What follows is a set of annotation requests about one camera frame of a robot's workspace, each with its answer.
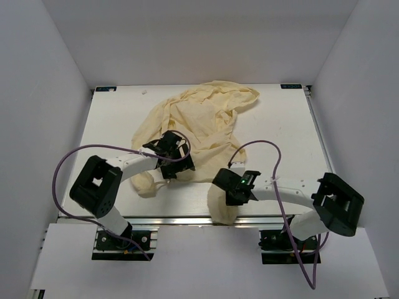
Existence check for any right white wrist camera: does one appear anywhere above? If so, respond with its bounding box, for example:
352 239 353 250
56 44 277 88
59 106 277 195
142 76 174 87
229 161 245 169

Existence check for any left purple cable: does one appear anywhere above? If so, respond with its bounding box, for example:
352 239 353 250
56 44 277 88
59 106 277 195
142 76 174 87
51 136 191 262

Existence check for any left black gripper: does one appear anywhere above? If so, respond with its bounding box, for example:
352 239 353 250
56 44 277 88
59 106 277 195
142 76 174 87
160 144 194 179

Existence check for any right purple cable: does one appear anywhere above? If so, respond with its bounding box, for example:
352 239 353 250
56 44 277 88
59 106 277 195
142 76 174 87
227 140 330 290

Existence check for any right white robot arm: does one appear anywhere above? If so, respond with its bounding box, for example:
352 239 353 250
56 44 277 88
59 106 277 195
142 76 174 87
212 168 364 249

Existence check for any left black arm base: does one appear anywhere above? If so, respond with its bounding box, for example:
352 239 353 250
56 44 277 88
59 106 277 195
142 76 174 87
92 227 158 262

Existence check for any right blue corner label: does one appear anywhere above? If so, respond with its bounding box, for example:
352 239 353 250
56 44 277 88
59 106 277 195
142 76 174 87
280 83 302 90

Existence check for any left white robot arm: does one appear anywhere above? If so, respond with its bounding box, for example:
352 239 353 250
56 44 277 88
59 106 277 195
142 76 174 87
69 130 195 249

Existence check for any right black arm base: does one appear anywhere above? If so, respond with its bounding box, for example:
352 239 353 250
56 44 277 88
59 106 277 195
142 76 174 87
258 230 318 265

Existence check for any left blue corner label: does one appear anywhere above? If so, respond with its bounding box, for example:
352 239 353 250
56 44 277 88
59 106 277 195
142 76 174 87
95 86 117 92

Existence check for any blue corner label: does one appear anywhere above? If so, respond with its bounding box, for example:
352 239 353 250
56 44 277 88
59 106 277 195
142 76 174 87
95 86 117 92
280 83 302 90

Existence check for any purple cable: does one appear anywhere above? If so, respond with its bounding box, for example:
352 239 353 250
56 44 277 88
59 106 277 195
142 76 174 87
227 140 330 290
51 136 191 262

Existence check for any cream yellow jacket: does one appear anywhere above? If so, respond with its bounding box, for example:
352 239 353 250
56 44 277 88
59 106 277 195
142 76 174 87
130 80 261 227

